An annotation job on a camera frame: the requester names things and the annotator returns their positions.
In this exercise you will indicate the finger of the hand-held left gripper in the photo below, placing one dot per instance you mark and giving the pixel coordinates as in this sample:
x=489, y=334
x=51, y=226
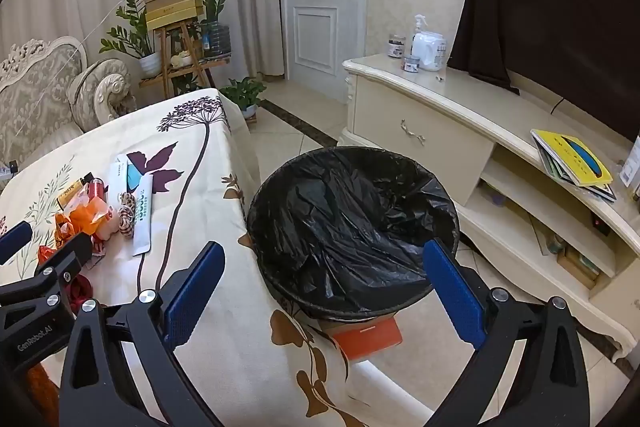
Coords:
x=75, y=252
x=15, y=242

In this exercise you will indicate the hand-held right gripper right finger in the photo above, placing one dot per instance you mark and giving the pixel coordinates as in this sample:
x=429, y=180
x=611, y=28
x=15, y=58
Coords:
x=455, y=297

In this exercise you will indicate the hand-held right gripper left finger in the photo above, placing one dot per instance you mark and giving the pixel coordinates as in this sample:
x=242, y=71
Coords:
x=195, y=294

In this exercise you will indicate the white packet with red print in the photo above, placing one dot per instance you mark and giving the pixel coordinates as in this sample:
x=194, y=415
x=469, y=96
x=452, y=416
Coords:
x=97, y=253

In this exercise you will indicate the orange wrapper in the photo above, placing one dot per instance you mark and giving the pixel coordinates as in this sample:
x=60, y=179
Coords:
x=85, y=214

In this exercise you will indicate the small white drink bottle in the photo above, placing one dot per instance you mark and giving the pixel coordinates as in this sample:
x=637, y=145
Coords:
x=109, y=227

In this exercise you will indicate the trash bin with black bag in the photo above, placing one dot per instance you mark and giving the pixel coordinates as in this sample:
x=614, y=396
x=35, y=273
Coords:
x=350, y=232

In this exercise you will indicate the red wrapper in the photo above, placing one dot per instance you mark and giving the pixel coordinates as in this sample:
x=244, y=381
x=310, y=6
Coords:
x=80, y=292

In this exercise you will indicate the yellow bottle with black cap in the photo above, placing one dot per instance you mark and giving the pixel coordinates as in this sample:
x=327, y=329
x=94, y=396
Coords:
x=70, y=196

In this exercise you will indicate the brown patterned wrapper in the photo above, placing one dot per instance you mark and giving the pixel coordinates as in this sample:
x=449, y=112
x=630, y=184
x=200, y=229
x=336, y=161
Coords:
x=127, y=219

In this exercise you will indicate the red bottle with black cap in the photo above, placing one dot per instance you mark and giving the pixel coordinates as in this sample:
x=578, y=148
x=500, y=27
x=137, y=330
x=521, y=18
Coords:
x=97, y=190

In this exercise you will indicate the white long packet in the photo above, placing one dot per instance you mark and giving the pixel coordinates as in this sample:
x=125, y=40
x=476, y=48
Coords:
x=142, y=222

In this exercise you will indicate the black power adapter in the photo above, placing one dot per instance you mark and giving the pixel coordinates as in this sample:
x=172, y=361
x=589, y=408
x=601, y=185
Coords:
x=12, y=167

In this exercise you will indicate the pale green long packet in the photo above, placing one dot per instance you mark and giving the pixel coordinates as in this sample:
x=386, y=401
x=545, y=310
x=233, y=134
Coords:
x=118, y=179

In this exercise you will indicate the orange box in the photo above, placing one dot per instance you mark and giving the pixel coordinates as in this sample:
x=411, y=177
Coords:
x=370, y=339

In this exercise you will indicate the ornate beige sofa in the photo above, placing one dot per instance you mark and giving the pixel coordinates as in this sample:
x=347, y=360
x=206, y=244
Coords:
x=35, y=97

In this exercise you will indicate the stack of yellow books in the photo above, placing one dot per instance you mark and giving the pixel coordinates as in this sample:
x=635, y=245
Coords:
x=552, y=168

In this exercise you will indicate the black power strip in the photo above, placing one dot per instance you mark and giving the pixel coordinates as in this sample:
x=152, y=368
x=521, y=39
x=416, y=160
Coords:
x=600, y=224

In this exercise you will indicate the cream cabinet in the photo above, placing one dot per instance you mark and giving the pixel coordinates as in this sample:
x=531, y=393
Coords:
x=425, y=127

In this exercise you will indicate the yellow book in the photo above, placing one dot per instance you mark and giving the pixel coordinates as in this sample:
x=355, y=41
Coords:
x=565, y=152

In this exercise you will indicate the small leafy plant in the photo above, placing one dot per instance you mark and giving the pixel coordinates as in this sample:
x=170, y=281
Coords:
x=185, y=83

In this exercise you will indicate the green plant in white pot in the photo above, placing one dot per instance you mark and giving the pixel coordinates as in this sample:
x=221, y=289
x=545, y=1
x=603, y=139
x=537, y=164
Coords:
x=150, y=64

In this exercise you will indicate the small green potted plant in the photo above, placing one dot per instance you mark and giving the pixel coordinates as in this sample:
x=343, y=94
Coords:
x=245, y=92

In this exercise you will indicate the white box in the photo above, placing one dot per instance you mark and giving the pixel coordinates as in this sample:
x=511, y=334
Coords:
x=631, y=172

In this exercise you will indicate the wooden plant stand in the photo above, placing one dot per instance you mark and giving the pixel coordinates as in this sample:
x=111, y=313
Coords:
x=165, y=52

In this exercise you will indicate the yellow figurine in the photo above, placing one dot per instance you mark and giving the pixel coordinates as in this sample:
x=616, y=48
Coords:
x=181, y=59

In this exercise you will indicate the small jar with label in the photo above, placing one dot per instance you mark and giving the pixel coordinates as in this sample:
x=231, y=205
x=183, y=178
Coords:
x=412, y=64

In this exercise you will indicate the white wipes container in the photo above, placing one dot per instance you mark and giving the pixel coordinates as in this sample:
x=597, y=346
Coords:
x=431, y=52

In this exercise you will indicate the yellow gift box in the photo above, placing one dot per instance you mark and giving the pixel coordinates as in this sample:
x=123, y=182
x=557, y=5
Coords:
x=175, y=18

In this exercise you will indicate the clear water jug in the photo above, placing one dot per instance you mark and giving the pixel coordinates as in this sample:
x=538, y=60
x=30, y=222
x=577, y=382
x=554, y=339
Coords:
x=217, y=39

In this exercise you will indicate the dark jar with label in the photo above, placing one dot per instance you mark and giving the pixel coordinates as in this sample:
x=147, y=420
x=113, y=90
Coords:
x=396, y=47

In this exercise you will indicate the clear spray bottle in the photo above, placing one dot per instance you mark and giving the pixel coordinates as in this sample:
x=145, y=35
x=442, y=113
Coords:
x=417, y=39

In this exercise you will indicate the dark brown cloth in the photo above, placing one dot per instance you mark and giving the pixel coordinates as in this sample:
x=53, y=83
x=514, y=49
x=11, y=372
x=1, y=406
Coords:
x=550, y=7

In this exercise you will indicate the white panel door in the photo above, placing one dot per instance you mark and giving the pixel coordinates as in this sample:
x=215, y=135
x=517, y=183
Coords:
x=315, y=7

